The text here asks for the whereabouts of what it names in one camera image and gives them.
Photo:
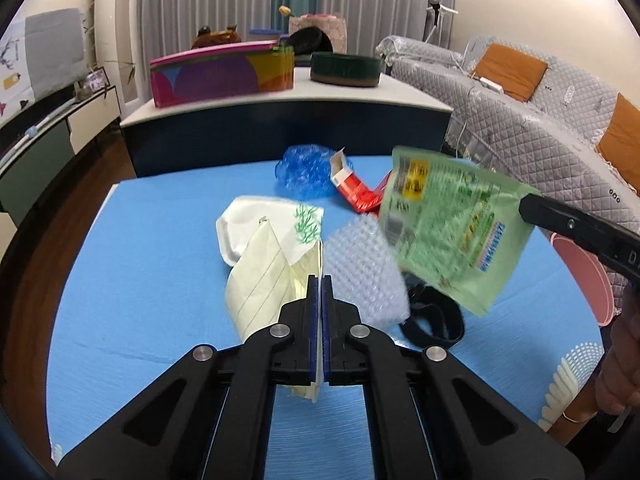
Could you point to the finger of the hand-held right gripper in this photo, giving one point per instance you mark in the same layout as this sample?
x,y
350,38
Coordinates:
x,y
570,222

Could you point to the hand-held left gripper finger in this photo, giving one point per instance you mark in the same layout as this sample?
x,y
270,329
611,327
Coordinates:
x,y
326,330
314,330

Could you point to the pink bin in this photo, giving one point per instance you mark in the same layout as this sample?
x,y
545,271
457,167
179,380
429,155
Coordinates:
x,y
585,285

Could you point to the green snack pouch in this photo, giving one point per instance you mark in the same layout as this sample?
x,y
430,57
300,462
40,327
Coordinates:
x,y
450,220

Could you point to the person's right hand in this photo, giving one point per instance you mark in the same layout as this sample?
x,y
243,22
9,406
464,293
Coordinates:
x,y
620,365

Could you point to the clear bubble wrap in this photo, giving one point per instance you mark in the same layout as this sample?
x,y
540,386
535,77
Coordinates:
x,y
360,270

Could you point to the grey quilted sofa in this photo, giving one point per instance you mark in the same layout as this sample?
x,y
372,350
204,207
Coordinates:
x,y
540,130

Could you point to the orange cushion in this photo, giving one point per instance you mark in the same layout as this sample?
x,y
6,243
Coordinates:
x,y
510,72
622,140

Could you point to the white paper bag green print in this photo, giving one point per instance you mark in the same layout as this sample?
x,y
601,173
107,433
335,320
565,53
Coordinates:
x,y
250,215

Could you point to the torn red carton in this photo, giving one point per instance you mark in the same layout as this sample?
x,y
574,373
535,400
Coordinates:
x,y
355,192

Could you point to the white power strip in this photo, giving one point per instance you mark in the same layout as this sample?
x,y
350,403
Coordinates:
x,y
489,85

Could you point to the crumpled blue plastic wrap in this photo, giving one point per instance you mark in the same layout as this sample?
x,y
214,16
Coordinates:
x,y
305,170

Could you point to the blue tablecloth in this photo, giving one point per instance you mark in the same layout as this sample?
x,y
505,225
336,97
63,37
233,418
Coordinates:
x,y
150,285

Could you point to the white-topped dark coffee table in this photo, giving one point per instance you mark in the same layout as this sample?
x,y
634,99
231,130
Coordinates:
x,y
280,125

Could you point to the dark green round tin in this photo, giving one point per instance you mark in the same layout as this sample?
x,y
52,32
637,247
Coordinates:
x,y
345,69

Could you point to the colourful oval box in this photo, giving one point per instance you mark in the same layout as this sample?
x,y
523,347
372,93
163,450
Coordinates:
x,y
215,75

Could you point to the pink pet house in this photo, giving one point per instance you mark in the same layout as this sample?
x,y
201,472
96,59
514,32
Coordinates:
x,y
330,32

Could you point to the brown teapot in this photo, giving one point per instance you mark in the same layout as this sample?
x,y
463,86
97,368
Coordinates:
x,y
216,39

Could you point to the low tv cabinet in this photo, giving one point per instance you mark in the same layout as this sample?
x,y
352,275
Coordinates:
x,y
40,160

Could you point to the small photo frame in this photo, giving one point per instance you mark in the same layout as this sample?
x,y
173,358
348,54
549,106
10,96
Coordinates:
x,y
97,79

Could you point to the wall poster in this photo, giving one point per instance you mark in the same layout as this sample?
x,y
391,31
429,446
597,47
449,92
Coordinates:
x,y
45,55

